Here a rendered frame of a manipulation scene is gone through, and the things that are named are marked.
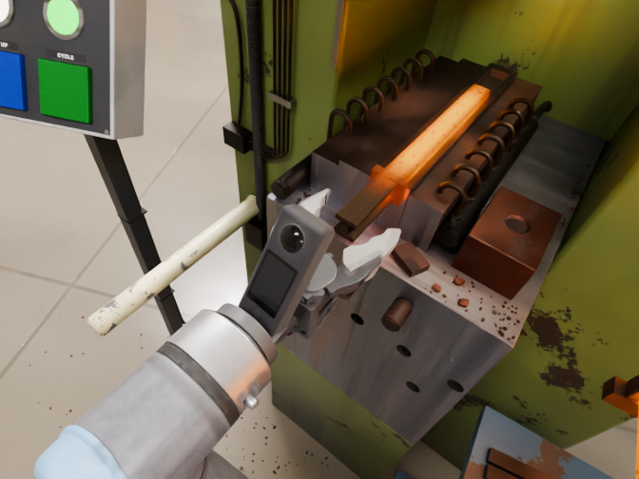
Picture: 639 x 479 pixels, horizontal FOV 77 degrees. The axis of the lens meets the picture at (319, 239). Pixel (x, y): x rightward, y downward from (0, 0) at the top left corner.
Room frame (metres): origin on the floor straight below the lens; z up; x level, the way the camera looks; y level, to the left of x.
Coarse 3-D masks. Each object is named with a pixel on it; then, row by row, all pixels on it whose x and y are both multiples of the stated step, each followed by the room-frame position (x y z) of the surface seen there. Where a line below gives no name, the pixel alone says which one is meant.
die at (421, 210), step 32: (448, 64) 0.78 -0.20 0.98; (416, 96) 0.63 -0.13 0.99; (448, 96) 0.64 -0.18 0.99; (512, 96) 0.66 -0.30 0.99; (352, 128) 0.53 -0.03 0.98; (384, 128) 0.52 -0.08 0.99; (416, 128) 0.53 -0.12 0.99; (480, 128) 0.55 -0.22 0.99; (320, 160) 0.45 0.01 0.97; (352, 160) 0.44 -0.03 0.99; (384, 160) 0.45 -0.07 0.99; (448, 160) 0.46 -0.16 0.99; (480, 160) 0.47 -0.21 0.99; (352, 192) 0.42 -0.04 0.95; (416, 192) 0.39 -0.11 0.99; (448, 192) 0.39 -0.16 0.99; (384, 224) 0.39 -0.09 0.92; (416, 224) 0.37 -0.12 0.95
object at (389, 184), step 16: (464, 96) 0.61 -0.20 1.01; (480, 96) 0.62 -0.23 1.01; (448, 112) 0.56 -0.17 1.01; (464, 112) 0.56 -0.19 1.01; (432, 128) 0.51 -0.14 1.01; (448, 128) 0.51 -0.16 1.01; (416, 144) 0.47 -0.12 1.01; (432, 144) 0.47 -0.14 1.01; (400, 160) 0.43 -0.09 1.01; (416, 160) 0.43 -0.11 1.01; (384, 176) 0.38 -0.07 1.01; (400, 176) 0.39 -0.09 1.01; (368, 192) 0.35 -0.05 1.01; (384, 192) 0.36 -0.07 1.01; (400, 192) 0.37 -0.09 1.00; (352, 208) 0.32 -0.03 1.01; (368, 208) 0.33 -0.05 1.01; (384, 208) 0.36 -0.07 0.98; (352, 224) 0.30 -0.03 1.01; (368, 224) 0.33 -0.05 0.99; (352, 240) 0.30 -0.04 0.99
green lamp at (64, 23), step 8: (56, 0) 0.54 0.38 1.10; (64, 0) 0.54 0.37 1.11; (48, 8) 0.54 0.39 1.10; (56, 8) 0.54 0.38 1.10; (64, 8) 0.54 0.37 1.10; (72, 8) 0.54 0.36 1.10; (48, 16) 0.53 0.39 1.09; (56, 16) 0.53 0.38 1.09; (64, 16) 0.53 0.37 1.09; (72, 16) 0.53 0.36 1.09; (56, 24) 0.53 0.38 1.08; (64, 24) 0.53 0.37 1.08; (72, 24) 0.53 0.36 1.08; (64, 32) 0.52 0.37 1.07
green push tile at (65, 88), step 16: (48, 64) 0.50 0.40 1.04; (64, 64) 0.50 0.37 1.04; (48, 80) 0.49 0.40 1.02; (64, 80) 0.49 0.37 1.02; (80, 80) 0.49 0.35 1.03; (48, 96) 0.48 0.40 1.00; (64, 96) 0.48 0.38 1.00; (80, 96) 0.48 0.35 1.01; (48, 112) 0.47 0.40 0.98; (64, 112) 0.47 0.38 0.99; (80, 112) 0.47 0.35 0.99
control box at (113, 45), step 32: (32, 0) 0.55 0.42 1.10; (96, 0) 0.54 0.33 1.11; (128, 0) 0.57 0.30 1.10; (0, 32) 0.53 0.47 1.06; (32, 32) 0.53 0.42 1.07; (96, 32) 0.52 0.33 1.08; (128, 32) 0.56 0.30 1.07; (32, 64) 0.51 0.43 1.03; (96, 64) 0.51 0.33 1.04; (128, 64) 0.54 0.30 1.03; (32, 96) 0.49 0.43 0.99; (96, 96) 0.48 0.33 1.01; (128, 96) 0.52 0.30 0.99; (64, 128) 0.46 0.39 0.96; (96, 128) 0.46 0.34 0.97; (128, 128) 0.49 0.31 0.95
